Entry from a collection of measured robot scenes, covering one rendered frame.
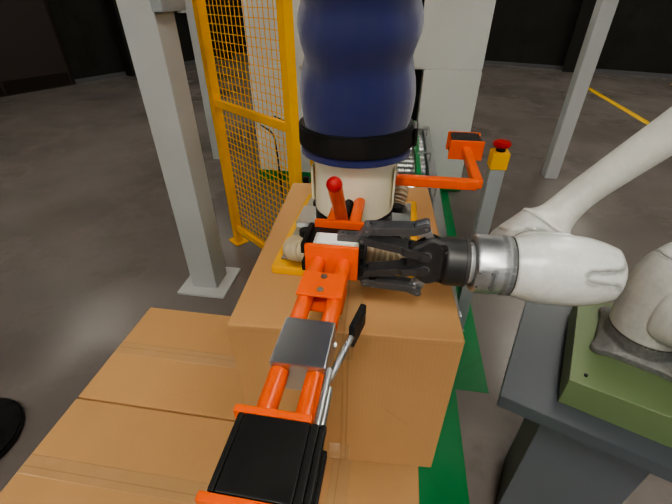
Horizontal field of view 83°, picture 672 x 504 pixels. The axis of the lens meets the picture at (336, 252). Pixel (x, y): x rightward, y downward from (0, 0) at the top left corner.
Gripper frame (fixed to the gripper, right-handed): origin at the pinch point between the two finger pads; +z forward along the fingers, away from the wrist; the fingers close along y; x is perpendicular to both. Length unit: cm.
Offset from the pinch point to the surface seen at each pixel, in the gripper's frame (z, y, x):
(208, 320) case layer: 54, 65, 44
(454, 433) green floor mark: -43, 120, 47
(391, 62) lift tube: -6.3, -24.8, 18.0
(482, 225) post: -50, 54, 108
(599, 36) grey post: -166, -2, 334
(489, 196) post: -50, 39, 108
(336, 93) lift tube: 2.2, -20.3, 16.3
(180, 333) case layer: 61, 65, 36
